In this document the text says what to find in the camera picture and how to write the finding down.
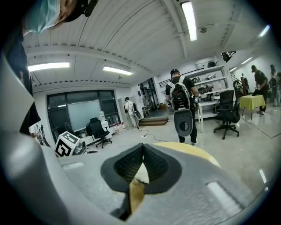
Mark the yellow-green cloth table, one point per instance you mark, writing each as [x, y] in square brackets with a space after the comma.
[252, 102]

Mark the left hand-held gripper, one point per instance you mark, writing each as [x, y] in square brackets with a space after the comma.
[65, 145]

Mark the large clear water bottle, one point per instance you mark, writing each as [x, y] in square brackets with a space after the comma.
[101, 115]

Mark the person's light blue face mask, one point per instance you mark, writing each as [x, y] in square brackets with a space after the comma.
[41, 15]

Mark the dark framed window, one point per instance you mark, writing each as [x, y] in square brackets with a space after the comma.
[59, 114]

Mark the black and white backpack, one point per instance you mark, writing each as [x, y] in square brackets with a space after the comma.
[180, 94]

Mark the black office chair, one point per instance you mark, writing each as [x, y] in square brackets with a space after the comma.
[228, 105]
[97, 129]

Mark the round wooden table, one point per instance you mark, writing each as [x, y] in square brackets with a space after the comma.
[136, 197]

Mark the black oval plate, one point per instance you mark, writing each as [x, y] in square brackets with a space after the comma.
[179, 119]

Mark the white shelving unit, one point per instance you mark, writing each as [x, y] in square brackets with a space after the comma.
[210, 79]

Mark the wooden steps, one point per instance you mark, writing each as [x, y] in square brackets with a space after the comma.
[153, 120]

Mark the person's face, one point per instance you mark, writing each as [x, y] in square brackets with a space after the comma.
[64, 13]

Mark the row of clear plastic jugs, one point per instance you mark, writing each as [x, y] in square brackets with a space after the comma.
[117, 127]

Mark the white table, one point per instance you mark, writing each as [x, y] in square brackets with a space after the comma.
[208, 103]

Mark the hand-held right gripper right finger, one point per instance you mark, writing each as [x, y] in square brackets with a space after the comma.
[197, 186]

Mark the ceiling strip light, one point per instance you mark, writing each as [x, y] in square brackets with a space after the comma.
[117, 70]
[188, 19]
[264, 30]
[48, 66]

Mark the black head camera mount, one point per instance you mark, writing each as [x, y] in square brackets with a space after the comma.
[87, 6]

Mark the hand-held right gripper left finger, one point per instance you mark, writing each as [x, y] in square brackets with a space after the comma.
[94, 175]

